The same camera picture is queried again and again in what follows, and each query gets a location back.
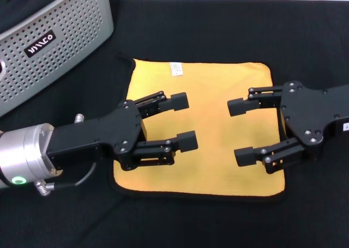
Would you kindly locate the black tablecloth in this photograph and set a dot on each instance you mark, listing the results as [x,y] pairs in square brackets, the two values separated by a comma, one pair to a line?
[191,226]

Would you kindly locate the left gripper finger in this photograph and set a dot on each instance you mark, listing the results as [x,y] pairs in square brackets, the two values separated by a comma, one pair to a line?
[178,100]
[188,141]

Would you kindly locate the grey perforated storage box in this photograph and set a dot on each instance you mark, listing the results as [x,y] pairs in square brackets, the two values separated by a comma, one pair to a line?
[68,27]

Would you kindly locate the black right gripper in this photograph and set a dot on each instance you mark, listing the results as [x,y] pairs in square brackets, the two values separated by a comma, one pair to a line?
[308,114]

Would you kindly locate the dark cloth inside box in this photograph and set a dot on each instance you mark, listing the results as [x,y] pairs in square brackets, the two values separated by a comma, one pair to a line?
[21,5]

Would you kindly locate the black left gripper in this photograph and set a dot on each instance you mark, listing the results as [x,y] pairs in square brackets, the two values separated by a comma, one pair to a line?
[95,133]

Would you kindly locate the orange grey towel black trim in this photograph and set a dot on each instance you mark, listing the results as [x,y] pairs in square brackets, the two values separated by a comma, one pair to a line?
[212,128]

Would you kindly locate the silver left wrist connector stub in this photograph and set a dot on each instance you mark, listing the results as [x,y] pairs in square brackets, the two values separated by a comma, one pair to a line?
[79,118]

